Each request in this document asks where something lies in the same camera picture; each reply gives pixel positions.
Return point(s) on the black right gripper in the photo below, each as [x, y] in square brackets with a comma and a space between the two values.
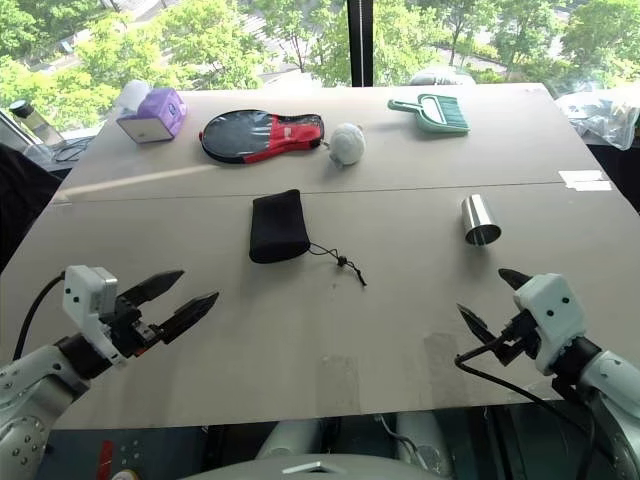
[520, 337]

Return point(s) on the green dustpan with brush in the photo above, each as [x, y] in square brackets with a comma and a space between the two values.
[432, 113]

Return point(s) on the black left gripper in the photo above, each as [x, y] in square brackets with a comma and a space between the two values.
[131, 325]

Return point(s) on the red black paddle case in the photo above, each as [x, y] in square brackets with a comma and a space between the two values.
[260, 136]

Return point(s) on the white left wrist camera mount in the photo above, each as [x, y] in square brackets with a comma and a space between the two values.
[87, 301]

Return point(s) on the black window frame post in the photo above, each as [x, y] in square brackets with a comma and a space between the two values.
[361, 42]

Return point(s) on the silver robot legs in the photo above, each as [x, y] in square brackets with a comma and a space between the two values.
[350, 445]

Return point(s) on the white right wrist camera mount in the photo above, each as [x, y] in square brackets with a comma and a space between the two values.
[550, 315]

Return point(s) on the white round plush ball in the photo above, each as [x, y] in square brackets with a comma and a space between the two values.
[347, 144]

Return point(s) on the grey rounded object behind table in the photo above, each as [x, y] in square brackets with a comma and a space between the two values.
[437, 77]

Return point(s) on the clear plastic bag with items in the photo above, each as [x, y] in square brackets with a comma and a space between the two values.
[602, 117]

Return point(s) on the purple tissue pack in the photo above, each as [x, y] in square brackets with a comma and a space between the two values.
[152, 116]

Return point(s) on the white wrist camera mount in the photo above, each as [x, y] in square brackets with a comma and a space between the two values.
[87, 301]
[550, 315]

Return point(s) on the clear bottle with black cap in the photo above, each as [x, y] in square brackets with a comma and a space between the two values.
[31, 122]

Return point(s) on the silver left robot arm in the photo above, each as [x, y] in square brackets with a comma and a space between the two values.
[35, 380]

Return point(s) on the white tape strips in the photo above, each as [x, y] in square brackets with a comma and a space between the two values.
[587, 181]

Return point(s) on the white round lamp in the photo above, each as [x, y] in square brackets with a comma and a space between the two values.
[132, 94]

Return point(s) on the stainless steel cup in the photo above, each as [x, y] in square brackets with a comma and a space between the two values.
[479, 220]

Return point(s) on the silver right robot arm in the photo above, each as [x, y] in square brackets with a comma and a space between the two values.
[607, 395]

